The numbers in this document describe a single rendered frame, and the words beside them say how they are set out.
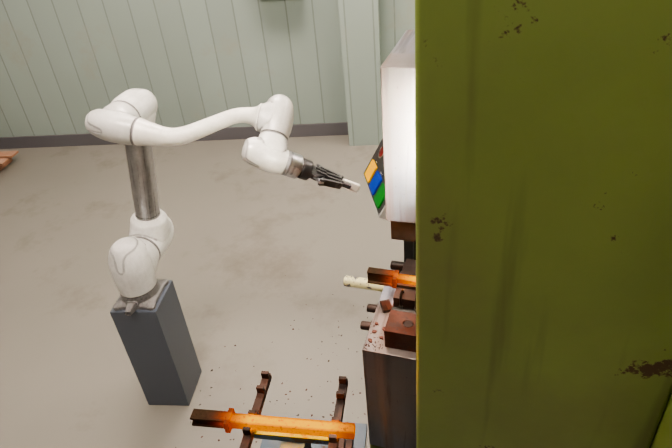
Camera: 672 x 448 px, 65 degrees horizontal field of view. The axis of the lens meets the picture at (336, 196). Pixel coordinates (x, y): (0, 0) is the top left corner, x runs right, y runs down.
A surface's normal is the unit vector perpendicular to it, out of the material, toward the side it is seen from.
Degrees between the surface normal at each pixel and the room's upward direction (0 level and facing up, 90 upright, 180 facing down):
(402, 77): 90
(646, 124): 90
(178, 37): 90
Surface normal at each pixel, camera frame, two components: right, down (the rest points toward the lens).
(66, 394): -0.08, -0.85
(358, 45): -0.08, 0.53
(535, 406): -0.30, 0.52
